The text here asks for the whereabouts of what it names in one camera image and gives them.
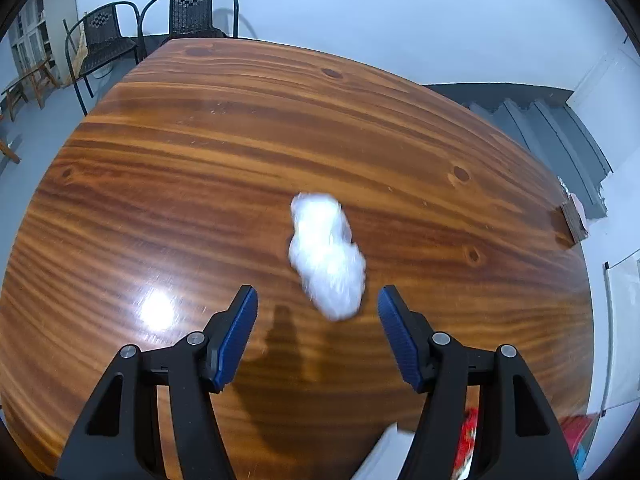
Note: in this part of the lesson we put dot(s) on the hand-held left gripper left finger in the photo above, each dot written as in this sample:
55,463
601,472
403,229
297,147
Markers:
235,335

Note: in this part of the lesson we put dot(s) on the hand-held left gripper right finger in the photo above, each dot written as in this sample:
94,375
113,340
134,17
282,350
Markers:
397,335

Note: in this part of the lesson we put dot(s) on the white plastic bag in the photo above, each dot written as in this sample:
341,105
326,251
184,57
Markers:
327,260

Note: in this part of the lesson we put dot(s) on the red cardboard box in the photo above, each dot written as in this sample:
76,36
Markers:
575,435

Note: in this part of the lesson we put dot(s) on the white flat box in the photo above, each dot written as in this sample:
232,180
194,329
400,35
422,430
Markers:
385,455

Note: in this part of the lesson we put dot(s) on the red snack packet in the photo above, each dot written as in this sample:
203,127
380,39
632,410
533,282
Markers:
466,440

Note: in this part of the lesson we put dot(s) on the brown and pink pad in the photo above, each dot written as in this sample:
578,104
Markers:
575,220

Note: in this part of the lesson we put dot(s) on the silver foil object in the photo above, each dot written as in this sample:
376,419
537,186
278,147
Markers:
565,186

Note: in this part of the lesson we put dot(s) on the grey staircase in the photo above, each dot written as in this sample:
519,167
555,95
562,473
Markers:
545,130

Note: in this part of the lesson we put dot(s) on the wooden stool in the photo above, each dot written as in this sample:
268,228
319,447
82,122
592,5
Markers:
9,151

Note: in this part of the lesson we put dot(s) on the straw broom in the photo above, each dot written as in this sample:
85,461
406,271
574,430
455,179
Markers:
79,55

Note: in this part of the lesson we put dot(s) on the wooden bench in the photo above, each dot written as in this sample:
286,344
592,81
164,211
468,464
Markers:
30,82

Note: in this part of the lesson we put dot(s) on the black wicker chair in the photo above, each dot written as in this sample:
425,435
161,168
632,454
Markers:
192,10
102,35

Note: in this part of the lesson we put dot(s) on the white shelf unit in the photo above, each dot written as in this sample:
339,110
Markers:
30,25

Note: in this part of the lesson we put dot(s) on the white wall board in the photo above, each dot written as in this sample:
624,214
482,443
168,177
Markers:
620,335

